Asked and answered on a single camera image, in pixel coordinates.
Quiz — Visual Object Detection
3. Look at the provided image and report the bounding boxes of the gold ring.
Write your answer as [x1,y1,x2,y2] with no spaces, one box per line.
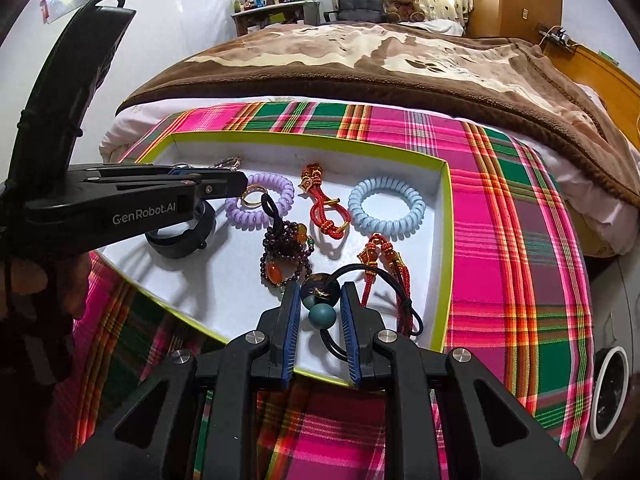
[240,184,269,210]

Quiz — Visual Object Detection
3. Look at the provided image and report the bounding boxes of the purple spiral hair tie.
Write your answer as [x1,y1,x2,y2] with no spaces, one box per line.
[224,171,296,232]

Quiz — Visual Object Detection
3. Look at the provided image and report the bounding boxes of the black wristband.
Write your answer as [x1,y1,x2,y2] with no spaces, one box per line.
[144,200,216,259]

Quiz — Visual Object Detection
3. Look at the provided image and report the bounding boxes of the black cord teal bead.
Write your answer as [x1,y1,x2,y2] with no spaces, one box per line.
[299,263,426,363]

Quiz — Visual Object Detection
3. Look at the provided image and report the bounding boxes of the dark bead bracelet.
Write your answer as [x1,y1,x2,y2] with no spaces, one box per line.
[258,192,317,291]

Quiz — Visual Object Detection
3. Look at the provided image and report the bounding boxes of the red cord tassel charm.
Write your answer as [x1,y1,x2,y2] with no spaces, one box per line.
[358,233,413,336]

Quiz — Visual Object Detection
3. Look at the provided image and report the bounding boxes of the red knot cord charm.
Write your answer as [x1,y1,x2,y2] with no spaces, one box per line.
[299,164,352,240]

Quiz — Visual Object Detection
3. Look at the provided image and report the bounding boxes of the yellow-green shallow box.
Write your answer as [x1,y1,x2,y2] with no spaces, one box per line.
[94,130,456,388]

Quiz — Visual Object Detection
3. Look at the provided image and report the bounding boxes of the cluttered wooden desk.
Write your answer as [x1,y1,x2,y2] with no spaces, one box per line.
[231,0,319,37]

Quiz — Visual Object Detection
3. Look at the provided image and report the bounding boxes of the black bin white rim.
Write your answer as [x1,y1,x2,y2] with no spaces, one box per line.
[589,346,630,441]

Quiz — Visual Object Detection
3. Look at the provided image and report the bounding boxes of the white nightstand drawers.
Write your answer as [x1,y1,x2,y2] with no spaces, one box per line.
[589,255,639,444]

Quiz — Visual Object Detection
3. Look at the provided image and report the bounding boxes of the dark grey chair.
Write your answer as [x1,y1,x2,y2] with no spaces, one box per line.
[323,0,387,23]

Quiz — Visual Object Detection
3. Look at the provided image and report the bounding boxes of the brown teddy bear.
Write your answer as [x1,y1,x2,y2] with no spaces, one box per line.
[383,0,426,23]

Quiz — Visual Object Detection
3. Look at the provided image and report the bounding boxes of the white pillow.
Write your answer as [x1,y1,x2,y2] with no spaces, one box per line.
[401,18,464,37]

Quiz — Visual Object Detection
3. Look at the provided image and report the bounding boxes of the brown fleece blanket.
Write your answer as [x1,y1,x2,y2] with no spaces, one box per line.
[121,22,639,206]

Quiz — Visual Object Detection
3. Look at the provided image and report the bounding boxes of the wooden headboard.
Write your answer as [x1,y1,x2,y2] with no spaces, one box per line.
[542,39,640,148]

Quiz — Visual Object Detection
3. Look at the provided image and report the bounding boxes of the blue spiral hair tie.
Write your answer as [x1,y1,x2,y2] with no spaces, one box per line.
[347,175,428,242]

